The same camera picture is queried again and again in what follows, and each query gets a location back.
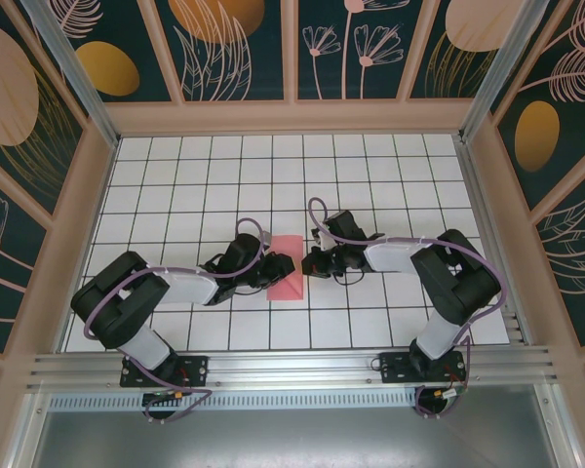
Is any pink cloth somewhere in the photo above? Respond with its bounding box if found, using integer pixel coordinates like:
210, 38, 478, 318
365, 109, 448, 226
265, 234, 304, 301

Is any grey metal sheet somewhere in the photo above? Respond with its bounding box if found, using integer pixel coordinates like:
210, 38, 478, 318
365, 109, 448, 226
28, 384, 562, 468

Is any small controller board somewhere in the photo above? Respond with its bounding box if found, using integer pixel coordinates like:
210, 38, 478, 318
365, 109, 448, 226
142, 388, 186, 406
431, 384, 469, 402

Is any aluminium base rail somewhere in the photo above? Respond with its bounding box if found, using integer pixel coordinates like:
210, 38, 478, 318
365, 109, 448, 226
25, 344, 562, 393

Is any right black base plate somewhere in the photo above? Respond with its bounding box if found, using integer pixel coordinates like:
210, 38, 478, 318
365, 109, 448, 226
378, 351, 467, 386

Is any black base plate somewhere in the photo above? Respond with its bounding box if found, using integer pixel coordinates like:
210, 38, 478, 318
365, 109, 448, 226
120, 354, 210, 389
378, 351, 467, 386

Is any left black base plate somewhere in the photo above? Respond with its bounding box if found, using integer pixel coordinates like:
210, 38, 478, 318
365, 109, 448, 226
120, 354, 210, 389

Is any slotted grey cable duct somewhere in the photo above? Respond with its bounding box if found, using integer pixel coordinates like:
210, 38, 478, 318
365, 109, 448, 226
48, 392, 420, 411

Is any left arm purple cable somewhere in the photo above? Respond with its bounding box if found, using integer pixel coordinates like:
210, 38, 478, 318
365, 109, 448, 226
80, 217, 267, 425

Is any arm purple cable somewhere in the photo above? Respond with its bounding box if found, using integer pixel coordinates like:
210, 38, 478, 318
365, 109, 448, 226
307, 196, 507, 421
80, 217, 267, 425

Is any aluminium side rail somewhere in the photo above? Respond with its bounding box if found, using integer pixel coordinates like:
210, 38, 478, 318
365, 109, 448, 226
455, 136, 535, 348

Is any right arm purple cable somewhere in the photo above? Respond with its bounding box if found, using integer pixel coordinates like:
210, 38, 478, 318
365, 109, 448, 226
307, 196, 507, 421

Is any aluminium corner post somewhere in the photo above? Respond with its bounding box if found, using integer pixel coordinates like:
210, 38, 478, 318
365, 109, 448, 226
459, 0, 548, 143
21, 0, 121, 147

